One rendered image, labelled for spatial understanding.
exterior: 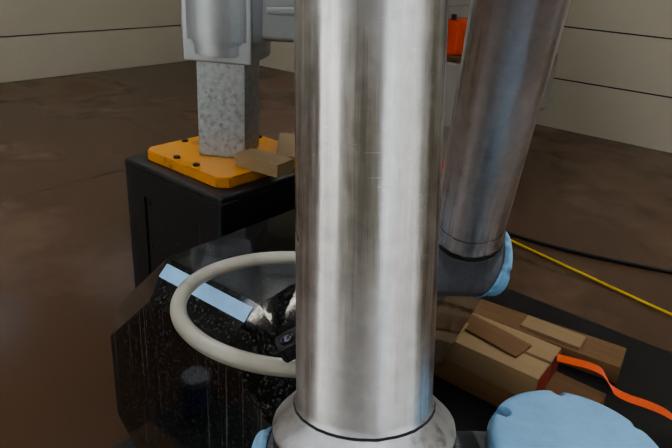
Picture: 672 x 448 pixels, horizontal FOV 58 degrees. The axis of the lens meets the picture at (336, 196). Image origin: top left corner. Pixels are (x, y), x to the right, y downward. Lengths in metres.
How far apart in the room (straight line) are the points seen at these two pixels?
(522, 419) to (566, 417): 0.04
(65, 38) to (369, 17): 7.71
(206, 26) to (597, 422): 1.92
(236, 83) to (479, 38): 1.81
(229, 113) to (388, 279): 1.97
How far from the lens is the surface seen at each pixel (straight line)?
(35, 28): 7.90
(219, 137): 2.40
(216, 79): 2.35
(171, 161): 2.41
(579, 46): 6.46
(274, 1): 2.27
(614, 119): 6.44
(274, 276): 1.51
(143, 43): 8.63
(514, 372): 2.35
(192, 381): 1.58
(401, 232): 0.42
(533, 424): 0.56
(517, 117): 0.61
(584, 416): 0.59
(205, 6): 2.25
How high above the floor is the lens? 1.55
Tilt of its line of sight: 22 degrees down
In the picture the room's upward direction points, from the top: 3 degrees clockwise
